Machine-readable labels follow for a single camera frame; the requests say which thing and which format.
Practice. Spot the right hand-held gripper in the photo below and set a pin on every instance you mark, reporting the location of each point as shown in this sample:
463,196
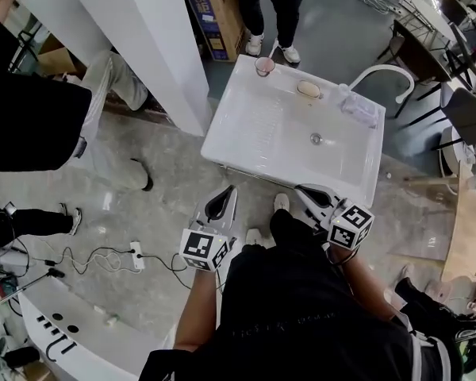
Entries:
351,228

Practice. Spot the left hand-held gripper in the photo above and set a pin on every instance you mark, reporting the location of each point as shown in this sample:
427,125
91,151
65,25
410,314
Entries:
200,248

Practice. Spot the clear cup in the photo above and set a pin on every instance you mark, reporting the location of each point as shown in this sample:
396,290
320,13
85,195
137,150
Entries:
262,71

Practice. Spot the person's left forearm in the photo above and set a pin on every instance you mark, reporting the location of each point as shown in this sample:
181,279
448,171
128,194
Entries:
196,312

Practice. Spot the person's right forearm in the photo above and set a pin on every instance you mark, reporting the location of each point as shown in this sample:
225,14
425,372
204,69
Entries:
365,288

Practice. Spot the person's right white shoe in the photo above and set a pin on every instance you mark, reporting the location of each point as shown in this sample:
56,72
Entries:
281,202

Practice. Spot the person's white shoe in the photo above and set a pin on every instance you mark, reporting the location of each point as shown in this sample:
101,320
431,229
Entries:
258,238
281,202

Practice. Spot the person's black trousers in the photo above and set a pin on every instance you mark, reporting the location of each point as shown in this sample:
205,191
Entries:
295,228

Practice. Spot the person's left white shoe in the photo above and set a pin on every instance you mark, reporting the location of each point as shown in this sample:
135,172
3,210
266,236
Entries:
258,238

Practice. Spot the metal sink drain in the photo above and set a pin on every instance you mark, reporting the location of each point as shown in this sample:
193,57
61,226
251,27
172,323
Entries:
315,138

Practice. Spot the white sink basin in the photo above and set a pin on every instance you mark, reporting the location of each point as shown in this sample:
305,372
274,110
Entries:
262,125

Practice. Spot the white power strip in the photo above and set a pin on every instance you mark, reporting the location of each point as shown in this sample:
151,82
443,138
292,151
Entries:
137,255

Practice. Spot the clear plastic box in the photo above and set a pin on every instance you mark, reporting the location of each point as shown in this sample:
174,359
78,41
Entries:
361,107

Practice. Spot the beige soap bar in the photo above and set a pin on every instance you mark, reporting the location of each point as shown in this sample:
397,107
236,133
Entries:
308,88

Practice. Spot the person's black shirt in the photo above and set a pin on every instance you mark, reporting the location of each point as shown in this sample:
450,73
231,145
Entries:
293,324

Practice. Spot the white curved faucet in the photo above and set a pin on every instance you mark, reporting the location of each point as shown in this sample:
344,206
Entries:
385,69

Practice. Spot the white round appliance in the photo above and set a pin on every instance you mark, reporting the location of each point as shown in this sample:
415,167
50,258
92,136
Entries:
454,153

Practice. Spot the light wooden counter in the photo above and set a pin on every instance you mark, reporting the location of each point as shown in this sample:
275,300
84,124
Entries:
472,232

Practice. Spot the dark grey chair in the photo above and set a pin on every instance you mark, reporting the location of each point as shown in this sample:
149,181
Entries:
468,113

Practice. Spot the brown wicker chair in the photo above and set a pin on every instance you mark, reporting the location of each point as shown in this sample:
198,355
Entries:
420,54

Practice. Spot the white fixture with black slots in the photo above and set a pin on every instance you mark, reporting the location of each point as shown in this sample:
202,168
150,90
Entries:
83,343

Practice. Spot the large white counter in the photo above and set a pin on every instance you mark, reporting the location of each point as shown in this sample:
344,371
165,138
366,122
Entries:
143,34

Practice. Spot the brown cardboard box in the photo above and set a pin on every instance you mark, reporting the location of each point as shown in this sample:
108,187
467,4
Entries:
218,18

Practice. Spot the white round table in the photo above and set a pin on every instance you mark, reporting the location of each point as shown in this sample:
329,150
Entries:
432,14

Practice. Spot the teal power tool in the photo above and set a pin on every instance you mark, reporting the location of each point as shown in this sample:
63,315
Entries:
4,286

